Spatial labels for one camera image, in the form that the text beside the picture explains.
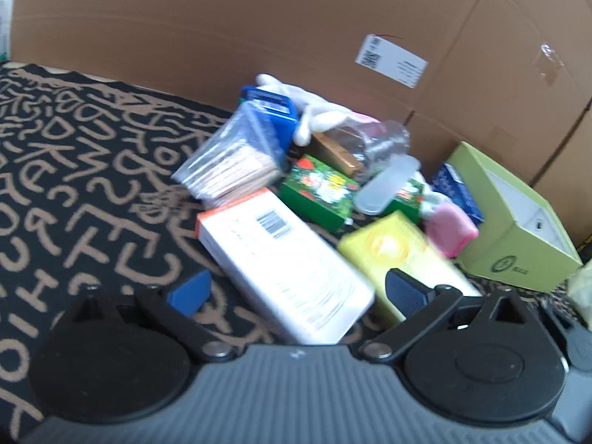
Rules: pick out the yellow box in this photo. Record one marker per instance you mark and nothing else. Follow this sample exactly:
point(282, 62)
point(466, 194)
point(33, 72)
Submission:
point(393, 247)

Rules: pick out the pale yellow bag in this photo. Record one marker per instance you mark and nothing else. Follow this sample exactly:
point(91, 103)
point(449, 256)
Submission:
point(582, 289)

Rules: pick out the dark blue box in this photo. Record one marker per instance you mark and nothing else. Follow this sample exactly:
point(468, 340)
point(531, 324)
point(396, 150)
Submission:
point(458, 189)

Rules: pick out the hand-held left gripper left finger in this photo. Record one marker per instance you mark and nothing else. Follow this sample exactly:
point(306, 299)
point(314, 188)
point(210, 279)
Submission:
point(190, 292)

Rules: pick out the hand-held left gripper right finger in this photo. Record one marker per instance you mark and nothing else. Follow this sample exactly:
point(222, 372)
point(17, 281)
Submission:
point(407, 292)

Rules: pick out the white box with orange edge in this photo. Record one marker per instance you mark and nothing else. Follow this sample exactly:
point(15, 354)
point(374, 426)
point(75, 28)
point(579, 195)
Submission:
point(286, 263)

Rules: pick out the clear plastic bottle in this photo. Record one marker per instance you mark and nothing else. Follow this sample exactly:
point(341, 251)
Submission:
point(377, 143)

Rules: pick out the light green cardboard box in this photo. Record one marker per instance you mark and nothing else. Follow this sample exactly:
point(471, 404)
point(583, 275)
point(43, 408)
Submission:
point(518, 236)

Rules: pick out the green flower print box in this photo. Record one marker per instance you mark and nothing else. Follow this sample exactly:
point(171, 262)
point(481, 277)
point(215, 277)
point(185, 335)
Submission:
point(407, 199)
point(319, 192)

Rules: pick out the clear bag of sticks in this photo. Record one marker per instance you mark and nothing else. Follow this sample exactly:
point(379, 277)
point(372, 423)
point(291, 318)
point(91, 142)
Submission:
point(240, 152)

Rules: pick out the clear plastic lid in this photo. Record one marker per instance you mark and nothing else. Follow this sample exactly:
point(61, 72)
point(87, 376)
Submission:
point(386, 185)

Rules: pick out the large cardboard box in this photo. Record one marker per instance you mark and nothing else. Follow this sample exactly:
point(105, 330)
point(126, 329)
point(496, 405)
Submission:
point(259, 32)

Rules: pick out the black tan printed blanket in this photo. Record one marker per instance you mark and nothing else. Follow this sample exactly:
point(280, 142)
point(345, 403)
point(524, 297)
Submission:
point(69, 171)

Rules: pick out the white shipping label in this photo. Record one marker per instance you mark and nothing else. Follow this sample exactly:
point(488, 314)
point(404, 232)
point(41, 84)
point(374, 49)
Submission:
point(393, 61)

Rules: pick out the brown gold box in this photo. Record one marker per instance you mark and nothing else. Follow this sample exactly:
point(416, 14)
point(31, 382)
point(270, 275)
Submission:
point(335, 152)

